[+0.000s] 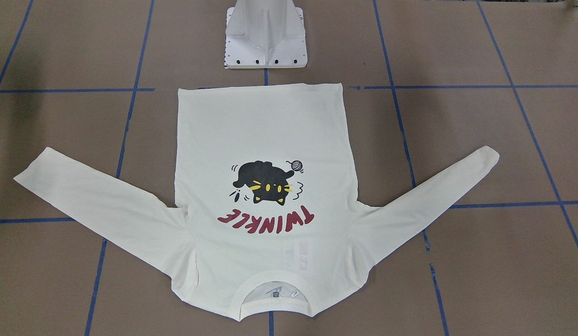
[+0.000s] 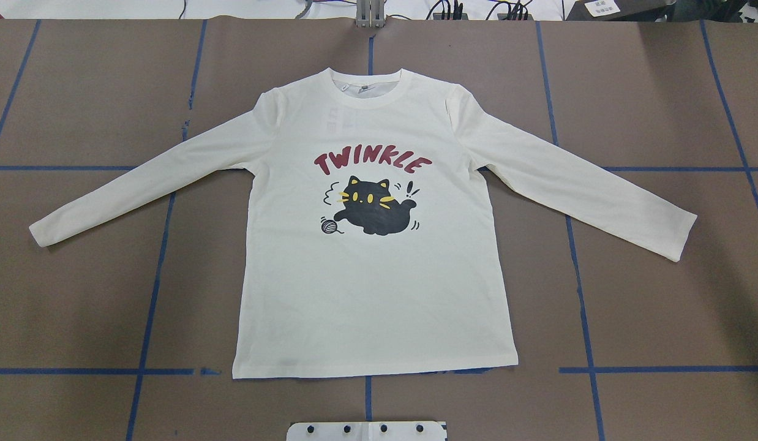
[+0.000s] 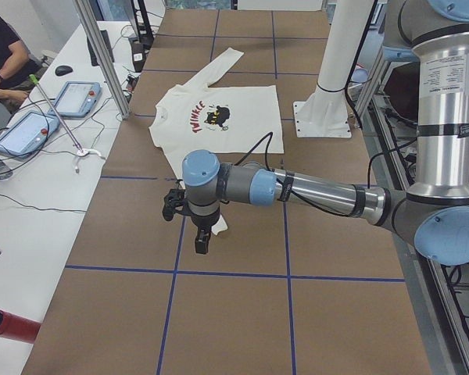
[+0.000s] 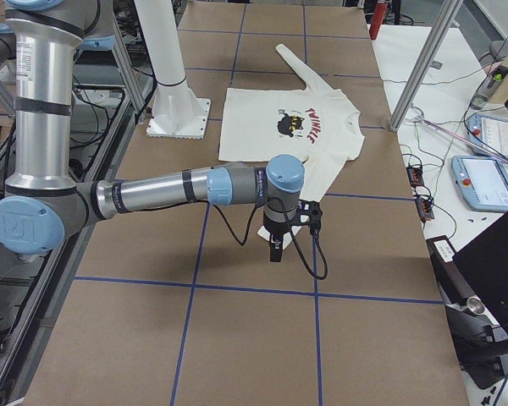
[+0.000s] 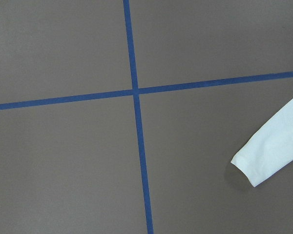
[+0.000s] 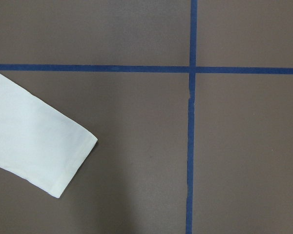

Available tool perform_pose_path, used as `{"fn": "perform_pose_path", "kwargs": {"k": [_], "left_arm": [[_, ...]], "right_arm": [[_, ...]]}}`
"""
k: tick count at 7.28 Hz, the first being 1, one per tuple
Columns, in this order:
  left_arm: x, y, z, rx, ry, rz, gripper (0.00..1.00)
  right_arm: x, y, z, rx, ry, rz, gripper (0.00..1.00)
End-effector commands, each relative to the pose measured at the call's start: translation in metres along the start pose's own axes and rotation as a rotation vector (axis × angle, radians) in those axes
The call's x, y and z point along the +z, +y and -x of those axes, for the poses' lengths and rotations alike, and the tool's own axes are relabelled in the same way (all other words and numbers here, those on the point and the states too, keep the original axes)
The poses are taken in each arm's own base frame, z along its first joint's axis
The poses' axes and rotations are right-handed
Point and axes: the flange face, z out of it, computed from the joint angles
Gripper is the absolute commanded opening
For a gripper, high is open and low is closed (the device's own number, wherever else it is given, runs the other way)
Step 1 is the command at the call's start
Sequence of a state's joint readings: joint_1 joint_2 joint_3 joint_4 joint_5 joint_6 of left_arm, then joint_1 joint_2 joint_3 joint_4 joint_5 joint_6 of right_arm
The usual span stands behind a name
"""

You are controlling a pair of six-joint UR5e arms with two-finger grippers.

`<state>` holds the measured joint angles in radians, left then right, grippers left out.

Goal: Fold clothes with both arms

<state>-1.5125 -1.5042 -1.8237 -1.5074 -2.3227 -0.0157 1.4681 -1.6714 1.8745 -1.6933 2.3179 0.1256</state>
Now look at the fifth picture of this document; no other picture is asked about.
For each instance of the cream white long-sleeve shirt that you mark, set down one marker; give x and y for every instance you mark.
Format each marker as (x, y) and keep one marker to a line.
(269, 149)

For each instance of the blue tape grid lines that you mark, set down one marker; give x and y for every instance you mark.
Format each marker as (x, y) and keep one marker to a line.
(135, 93)

